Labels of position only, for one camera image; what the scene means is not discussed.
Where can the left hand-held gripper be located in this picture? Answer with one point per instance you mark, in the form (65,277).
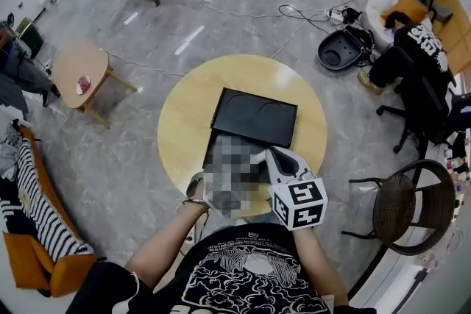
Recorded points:
(195,185)

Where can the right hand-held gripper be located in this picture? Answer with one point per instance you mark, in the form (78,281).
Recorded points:
(300,204)

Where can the black rectangular plastic tray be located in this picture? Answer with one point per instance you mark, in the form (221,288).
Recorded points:
(257,114)

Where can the person's left forearm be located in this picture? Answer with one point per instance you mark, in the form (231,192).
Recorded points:
(162,250)

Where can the person's right forearm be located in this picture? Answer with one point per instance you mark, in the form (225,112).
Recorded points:
(316,261)

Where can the round wooden table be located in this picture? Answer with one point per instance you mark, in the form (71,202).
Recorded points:
(184,121)

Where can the person's black printed shirt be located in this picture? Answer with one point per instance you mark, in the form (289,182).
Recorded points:
(239,268)

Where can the dark wicker chair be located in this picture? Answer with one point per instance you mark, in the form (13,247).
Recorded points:
(397,206)

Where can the black plastic shell tray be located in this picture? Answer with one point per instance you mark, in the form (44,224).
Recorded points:
(336,51)

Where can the pink round item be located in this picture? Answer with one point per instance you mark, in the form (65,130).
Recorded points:
(83,84)

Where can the black white striped cloth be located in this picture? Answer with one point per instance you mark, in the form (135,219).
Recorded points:
(40,202)

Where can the black office chair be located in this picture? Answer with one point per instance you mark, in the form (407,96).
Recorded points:
(430,103)

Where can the white curved counter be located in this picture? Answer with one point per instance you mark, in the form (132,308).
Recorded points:
(404,279)

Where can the small wooden side table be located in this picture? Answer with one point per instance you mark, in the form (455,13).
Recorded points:
(73,66)

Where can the white beanbag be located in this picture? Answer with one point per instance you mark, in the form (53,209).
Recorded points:
(375,11)

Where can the orange sofa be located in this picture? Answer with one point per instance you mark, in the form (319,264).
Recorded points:
(33,264)

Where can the grey crumpled cloth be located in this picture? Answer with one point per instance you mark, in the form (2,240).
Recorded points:
(7,162)

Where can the orange cushion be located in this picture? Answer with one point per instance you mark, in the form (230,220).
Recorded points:
(408,7)

